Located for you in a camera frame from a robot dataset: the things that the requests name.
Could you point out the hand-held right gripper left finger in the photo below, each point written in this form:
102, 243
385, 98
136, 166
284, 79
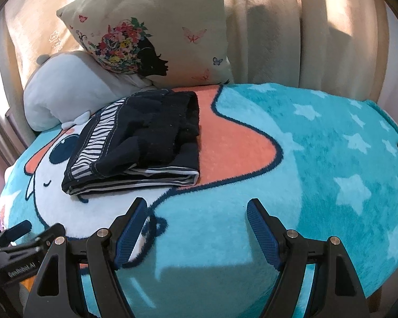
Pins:
132, 229

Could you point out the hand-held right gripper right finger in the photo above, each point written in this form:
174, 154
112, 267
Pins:
262, 232

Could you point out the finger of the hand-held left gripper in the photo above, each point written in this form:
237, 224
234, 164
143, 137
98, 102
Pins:
20, 229
51, 233

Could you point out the navy striped pants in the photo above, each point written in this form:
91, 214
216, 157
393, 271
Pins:
146, 129

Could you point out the teal printed blanket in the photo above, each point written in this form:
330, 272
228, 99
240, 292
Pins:
285, 172

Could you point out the grey plush pillow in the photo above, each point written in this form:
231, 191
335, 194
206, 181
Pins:
63, 86

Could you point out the beige curtain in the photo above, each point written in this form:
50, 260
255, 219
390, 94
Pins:
268, 23

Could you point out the beige floral cushion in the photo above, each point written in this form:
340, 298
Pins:
152, 6

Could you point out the beige curved frame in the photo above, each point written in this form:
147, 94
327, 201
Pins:
11, 73

